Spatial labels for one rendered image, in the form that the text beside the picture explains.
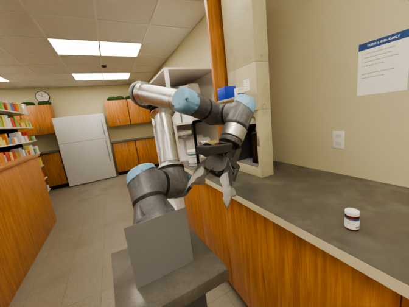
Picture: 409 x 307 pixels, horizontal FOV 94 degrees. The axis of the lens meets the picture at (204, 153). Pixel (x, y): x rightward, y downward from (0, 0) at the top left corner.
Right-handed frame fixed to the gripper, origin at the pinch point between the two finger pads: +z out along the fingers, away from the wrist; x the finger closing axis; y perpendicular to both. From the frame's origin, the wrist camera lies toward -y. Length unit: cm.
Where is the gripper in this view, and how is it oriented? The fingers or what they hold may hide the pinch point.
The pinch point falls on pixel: (202, 199)
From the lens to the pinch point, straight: 54.6
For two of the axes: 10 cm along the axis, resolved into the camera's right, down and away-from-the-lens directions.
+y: 5.3, 4.3, 7.3
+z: -3.8, 8.9, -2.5
